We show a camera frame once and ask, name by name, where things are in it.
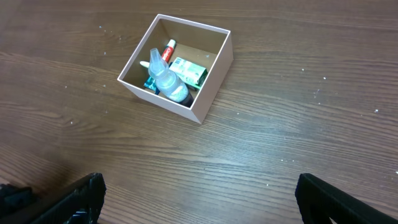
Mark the green white soap packet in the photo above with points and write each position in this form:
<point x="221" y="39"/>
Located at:
<point x="192" y="74"/>

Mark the clear pump soap bottle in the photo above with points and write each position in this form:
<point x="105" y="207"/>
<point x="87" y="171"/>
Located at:
<point x="178" y="91"/>

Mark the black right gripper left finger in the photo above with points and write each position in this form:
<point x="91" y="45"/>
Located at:
<point x="79" y="202"/>

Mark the green white toothbrush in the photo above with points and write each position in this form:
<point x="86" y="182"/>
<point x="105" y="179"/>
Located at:
<point x="144" y="64"/>

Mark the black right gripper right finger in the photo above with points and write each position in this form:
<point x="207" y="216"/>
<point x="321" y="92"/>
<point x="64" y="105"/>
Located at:
<point x="321" y="203"/>

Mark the open white cardboard box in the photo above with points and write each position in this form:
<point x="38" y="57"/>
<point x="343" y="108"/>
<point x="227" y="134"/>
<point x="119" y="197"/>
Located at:
<point x="208" y="46"/>

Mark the blue disposable razor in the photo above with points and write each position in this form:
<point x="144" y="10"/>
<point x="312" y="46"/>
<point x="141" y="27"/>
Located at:
<point x="163" y="78"/>

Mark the teal toothpaste tube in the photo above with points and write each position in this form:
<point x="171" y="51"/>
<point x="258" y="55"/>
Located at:
<point x="166" y="55"/>

